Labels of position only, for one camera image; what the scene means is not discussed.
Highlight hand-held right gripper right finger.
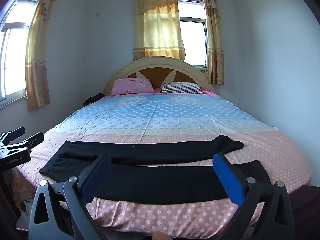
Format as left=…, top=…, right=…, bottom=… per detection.
left=212, top=152, right=297, bottom=240

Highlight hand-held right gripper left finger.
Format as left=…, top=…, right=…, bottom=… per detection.
left=29, top=152, right=112, bottom=240

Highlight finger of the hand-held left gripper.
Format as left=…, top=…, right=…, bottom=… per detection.
left=0, top=127, right=26, bottom=145
left=15, top=131, right=45, bottom=153

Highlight black pants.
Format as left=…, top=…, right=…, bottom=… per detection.
left=39, top=135, right=271, bottom=205

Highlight person's right hand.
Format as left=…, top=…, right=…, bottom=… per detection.
left=152, top=231, right=172, bottom=240

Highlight dark cloth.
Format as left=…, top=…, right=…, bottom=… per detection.
left=83, top=92, right=105, bottom=106

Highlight window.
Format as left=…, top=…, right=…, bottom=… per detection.
left=177, top=0, right=209, bottom=72
left=0, top=0, right=42, bottom=108

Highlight yellow curtain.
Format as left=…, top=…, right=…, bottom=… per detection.
left=25, top=0, right=58, bottom=112
left=201, top=0, right=225, bottom=85
left=133, top=0, right=186, bottom=62

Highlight polka dot bed sheet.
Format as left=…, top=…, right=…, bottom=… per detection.
left=15, top=87, right=313, bottom=238

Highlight pink pillow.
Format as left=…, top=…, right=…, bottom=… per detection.
left=111, top=78, right=154, bottom=96

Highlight striped pillow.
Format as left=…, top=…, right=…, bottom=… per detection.
left=159, top=82, right=206, bottom=95

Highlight cream wooden headboard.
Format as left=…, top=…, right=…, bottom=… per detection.
left=103, top=56, right=215, bottom=96

